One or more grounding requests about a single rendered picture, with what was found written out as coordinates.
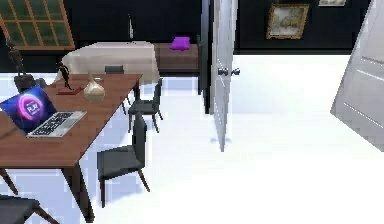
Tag dark grey dining chair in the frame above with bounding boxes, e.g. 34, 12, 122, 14
13, 74, 48, 94
0, 193, 62, 224
96, 111, 152, 209
127, 77, 164, 134
104, 65, 132, 116

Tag purple pillow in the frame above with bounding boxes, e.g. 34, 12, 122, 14
169, 36, 192, 52

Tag bed with beige cover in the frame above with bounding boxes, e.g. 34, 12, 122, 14
55, 41, 161, 86

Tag brown wooden dining table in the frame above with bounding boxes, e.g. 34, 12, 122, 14
0, 73, 144, 224

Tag beige round vase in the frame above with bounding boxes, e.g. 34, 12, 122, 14
83, 73, 106, 103

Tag red flat book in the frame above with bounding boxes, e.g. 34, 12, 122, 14
55, 86, 85, 96

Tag gold framed landscape painting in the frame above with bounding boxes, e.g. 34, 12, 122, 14
265, 3, 310, 41

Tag small black figurine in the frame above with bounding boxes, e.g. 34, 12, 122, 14
57, 61, 73, 91

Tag open laptop with purple screen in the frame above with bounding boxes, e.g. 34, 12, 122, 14
0, 85, 88, 139

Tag white panelled room door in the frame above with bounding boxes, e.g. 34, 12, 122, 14
329, 0, 384, 153

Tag black figure statue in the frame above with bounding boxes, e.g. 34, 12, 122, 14
5, 37, 26, 78

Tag black door handle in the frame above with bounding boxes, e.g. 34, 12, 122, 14
217, 67, 242, 78

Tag window with wooden frame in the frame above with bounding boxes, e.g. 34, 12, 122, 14
0, 0, 76, 52

